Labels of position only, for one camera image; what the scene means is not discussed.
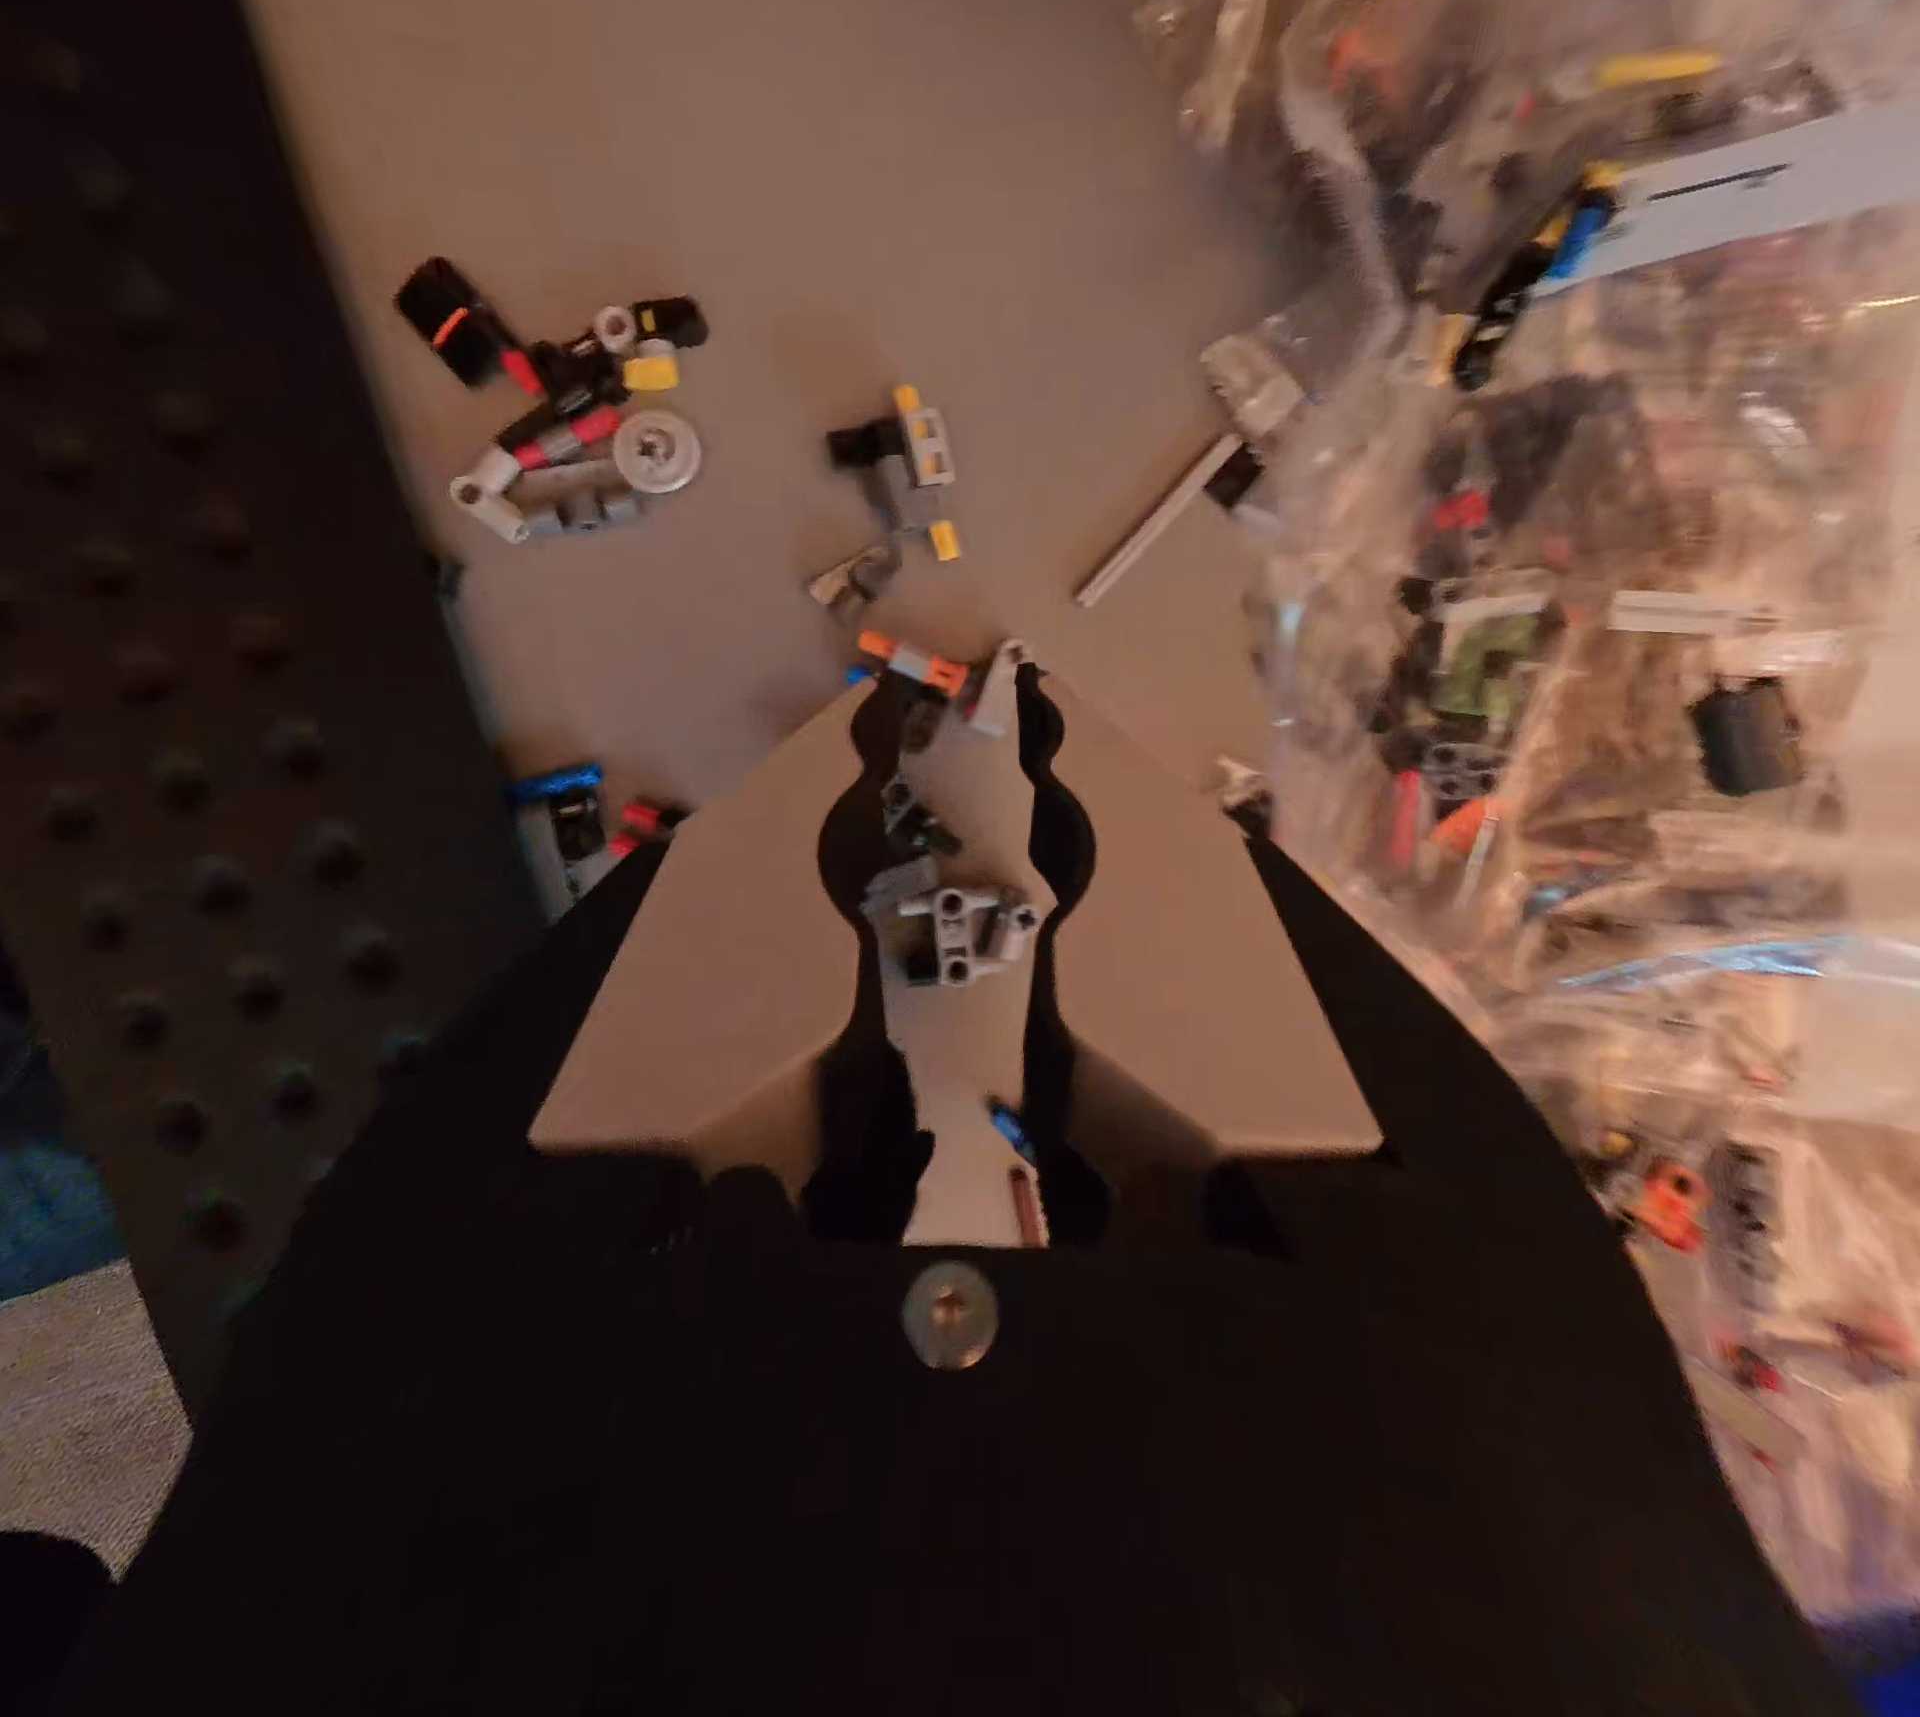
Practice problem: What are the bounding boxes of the black yellow lego connector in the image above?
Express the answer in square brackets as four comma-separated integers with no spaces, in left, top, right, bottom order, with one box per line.
[617,294,711,397]

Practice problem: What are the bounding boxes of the orange grey lego pin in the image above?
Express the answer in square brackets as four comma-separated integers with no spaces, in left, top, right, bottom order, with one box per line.
[858,629,974,699]

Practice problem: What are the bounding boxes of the grey yellow lego connector assembly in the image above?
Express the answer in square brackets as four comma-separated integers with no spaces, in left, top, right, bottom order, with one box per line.
[823,384,966,565]

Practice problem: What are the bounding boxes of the loose small lego pieces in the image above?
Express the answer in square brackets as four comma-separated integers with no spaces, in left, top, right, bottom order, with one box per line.
[862,756,1047,990]

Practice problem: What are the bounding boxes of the grey lego pulley wheel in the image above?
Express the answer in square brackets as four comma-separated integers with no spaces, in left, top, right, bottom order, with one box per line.
[612,408,704,494]

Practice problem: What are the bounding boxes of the black lego panel red stripe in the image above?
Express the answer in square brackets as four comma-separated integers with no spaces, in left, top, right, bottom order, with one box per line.
[392,254,522,390]

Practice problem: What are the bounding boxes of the orange blue black connector cluster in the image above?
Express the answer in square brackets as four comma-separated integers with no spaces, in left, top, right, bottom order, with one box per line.
[843,666,950,756]

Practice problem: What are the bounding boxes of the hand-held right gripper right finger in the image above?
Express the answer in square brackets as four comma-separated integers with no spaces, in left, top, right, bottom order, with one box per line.
[1007,664,1386,1248]

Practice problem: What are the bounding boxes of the pile of clear lego bags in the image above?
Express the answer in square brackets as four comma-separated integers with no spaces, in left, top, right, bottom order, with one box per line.
[1131,0,1920,1630]

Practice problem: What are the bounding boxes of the person's leg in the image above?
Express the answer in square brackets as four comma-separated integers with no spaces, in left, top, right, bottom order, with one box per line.
[0,952,129,1306]

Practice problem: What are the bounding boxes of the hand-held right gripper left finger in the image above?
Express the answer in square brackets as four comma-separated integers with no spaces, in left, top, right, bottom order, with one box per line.
[527,674,940,1246]

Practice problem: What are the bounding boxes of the black perforated pad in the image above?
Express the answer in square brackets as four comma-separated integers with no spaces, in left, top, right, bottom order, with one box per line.
[0,0,662,1434]

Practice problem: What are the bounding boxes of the thin grey lego liftarm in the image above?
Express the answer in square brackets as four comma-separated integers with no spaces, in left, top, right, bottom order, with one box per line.
[966,641,1037,740]

